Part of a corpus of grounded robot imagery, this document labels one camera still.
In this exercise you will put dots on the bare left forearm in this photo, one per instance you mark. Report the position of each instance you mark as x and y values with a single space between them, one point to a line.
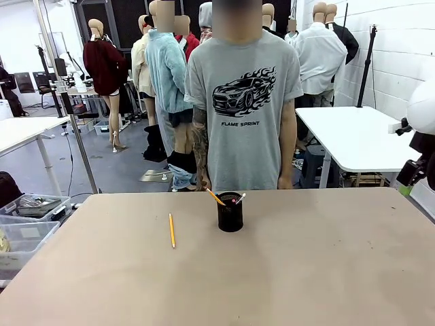
287 136

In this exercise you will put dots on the slanted metal pole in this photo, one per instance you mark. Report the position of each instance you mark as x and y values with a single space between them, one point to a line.
85 159

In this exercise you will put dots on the mannequin in plaid hooded shirt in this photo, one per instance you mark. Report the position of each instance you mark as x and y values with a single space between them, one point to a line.
205 20

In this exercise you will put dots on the dark bag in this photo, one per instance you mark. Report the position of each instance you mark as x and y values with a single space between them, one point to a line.
8 186

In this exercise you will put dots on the person's right hand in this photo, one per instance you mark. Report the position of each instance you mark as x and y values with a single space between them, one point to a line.
205 181

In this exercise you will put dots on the mannequin in teal fleece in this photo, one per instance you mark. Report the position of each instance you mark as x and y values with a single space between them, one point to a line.
166 68

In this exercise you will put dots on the person in grey t-shirt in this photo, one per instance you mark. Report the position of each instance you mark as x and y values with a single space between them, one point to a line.
244 102

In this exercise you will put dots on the black tripod stand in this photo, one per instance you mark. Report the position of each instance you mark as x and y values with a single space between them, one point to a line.
368 61

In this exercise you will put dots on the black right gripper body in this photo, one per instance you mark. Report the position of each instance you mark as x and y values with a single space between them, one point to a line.
423 146

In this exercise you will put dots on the black mesh pen holder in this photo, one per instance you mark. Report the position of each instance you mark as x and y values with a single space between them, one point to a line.
231 219

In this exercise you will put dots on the mannequin in black suit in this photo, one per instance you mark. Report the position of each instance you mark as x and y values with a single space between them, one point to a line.
346 40

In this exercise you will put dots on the wooden pallet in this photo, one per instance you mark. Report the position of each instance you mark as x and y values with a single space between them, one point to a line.
367 178

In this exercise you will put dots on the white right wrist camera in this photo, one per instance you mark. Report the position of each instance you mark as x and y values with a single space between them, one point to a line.
399 127

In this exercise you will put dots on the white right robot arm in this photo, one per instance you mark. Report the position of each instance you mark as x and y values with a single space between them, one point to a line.
421 108

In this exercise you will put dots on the seated person in dark clothes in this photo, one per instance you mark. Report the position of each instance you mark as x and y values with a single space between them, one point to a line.
7 88

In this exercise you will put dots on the black office chair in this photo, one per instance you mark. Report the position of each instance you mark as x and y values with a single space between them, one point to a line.
44 88

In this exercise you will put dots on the grey mannequin base plate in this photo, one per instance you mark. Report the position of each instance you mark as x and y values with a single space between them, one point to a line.
154 176

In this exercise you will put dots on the yellow pencil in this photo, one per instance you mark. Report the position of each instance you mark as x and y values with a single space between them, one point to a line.
172 231
214 197

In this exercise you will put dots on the dark clothes heap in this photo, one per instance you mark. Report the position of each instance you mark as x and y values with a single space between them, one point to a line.
154 142

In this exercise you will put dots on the mannequin in red jacket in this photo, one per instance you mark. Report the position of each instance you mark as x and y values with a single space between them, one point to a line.
191 44

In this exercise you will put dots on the small grey storage crate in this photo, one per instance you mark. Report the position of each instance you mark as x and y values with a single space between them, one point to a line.
102 127

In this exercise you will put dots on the mannequin in cream jacket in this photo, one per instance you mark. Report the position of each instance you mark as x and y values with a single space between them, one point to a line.
139 68

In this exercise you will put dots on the mannequin in maroon sweater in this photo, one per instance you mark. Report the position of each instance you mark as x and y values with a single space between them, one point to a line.
102 68

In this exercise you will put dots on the mannequin in black top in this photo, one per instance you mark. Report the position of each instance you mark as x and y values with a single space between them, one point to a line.
268 13

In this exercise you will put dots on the grey background workbench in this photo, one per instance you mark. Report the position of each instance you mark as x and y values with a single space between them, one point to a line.
78 91

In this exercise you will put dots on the mannequin in white shirt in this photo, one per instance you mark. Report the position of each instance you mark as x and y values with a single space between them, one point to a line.
319 57

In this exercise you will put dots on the large clear plastic bin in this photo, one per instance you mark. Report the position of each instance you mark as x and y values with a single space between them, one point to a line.
27 244

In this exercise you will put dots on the clear bin with tools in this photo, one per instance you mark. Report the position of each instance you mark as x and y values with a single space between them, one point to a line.
34 207

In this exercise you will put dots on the white table with round leg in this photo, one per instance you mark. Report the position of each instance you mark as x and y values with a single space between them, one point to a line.
20 132

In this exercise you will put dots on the black stool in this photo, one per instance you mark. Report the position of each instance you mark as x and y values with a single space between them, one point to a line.
314 166

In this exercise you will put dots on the tattooed right forearm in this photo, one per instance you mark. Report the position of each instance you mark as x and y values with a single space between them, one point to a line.
200 142

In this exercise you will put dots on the person's left hand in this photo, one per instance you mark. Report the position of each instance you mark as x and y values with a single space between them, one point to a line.
284 181

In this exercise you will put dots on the large white table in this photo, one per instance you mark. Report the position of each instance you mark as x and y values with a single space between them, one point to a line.
346 136

